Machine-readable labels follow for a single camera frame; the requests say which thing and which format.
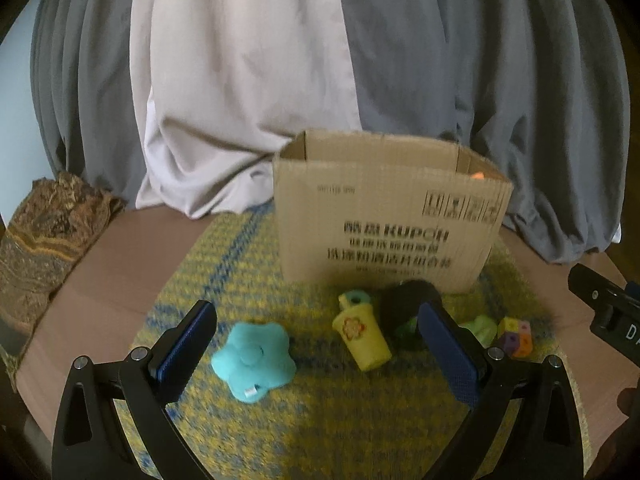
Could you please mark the cardboard box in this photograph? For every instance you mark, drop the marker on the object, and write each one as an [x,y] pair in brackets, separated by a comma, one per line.
[375,220]

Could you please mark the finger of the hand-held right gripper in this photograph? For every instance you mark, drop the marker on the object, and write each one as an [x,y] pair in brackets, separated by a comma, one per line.
[595,287]

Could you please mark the yellow cup toy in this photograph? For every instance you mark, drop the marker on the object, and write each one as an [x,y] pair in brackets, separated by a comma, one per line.
[362,332]

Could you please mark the teal star plush toy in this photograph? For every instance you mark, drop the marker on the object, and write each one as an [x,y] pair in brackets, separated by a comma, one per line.
[250,355]

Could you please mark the colorful cube toy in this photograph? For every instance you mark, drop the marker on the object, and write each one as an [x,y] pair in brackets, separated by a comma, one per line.
[515,337]

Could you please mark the yellow blue checked mat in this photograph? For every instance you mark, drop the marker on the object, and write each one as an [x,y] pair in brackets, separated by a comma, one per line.
[300,410]

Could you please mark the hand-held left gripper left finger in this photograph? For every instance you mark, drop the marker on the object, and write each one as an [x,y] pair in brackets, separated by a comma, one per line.
[184,346]

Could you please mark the green frog toy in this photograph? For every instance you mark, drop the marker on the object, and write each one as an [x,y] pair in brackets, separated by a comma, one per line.
[480,328]

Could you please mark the white curtain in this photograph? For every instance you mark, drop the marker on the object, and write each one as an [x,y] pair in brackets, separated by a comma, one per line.
[225,85]

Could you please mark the yellow duck plush toy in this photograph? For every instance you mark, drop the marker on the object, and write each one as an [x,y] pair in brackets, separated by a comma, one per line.
[478,175]

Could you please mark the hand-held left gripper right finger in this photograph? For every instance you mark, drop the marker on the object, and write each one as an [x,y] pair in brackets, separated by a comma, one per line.
[446,352]

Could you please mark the grey curtain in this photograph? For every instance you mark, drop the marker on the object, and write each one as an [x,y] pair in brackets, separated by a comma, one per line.
[85,85]
[475,60]

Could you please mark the brown patterned cloth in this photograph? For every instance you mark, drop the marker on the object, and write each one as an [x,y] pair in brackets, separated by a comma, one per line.
[40,250]

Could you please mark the black round plush toy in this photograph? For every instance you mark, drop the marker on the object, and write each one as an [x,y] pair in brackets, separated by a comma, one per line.
[402,302]

